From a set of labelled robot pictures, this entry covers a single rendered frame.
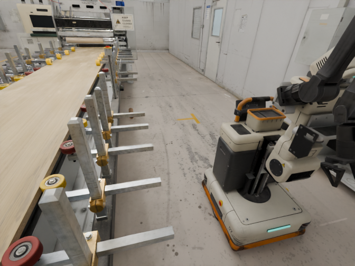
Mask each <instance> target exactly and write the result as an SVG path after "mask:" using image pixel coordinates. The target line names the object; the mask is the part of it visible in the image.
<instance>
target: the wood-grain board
mask: <svg viewBox="0 0 355 266"><path fill-rule="evenodd" d="M101 52H104V48H103V47H79V48H77V49H76V51H72V52H70V53H69V55H64V56H62V59H57V60H55V61H53V64H52V65H46V66H44V67H42V68H40V69H39V70H37V71H35V72H33V73H31V74H29V75H28V76H26V77H24V78H22V79H20V80H18V81H17V82H15V83H13V84H11V85H9V86H8V87H6V88H4V89H2V90H1V91H0V266H2V257H3V254H4V253H5V251H6V250H7V249H8V248H9V247H10V246H11V245H12V244H13V243H14V242H16V241H17V240H19V238H20V236H21V234H22V232H23V230H24V228H25V226H26V224H27V222H28V220H29V218H30V216H31V213H32V211H33V209H34V207H35V205H36V203H37V201H38V199H39V197H40V195H41V193H42V190H41V188H40V183H41V182H42V181H43V180H44V179H45V178H46V177H48V176H50V174H51V172H52V170H53V168H54V166H55V164H56V162H57V160H58V158H59V156H60V154H61V149H60V145H61V144H62V143H63V142H65V141H67V139H68V137H69V135H70V133H69V129H68V126H67V123H68V121H69V119H70V118H73V117H78V116H79V114H80V112H81V108H80V106H81V105H83V104H85V102H84V98H85V96H86V95H89V93H90V91H91V89H92V87H93V86H94V83H95V81H96V79H97V77H98V75H97V73H99V72H100V71H101V68H102V66H103V64H101V66H96V60H97V59H98V57H99V55H100V54H101Z"/></svg>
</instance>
